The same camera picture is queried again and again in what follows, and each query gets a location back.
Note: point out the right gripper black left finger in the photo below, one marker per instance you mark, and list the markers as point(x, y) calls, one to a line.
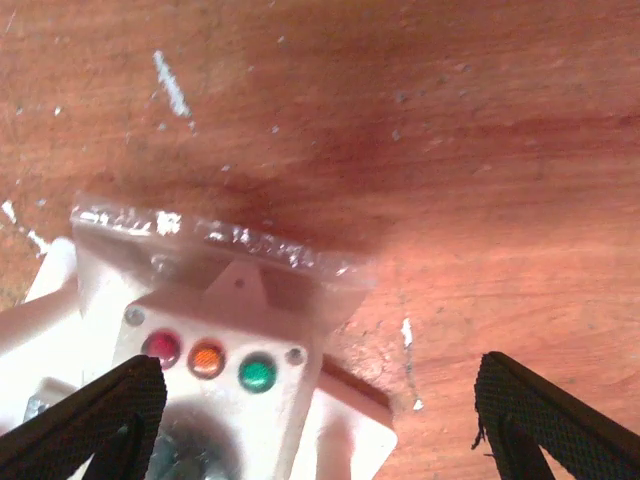
point(109, 427)

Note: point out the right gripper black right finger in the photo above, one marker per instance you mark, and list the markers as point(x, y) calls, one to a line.
point(522, 415)

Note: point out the white power supply unit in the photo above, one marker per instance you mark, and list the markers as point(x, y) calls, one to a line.
point(246, 398)

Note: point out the clear plastic bag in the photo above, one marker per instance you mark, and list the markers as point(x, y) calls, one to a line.
point(125, 252)

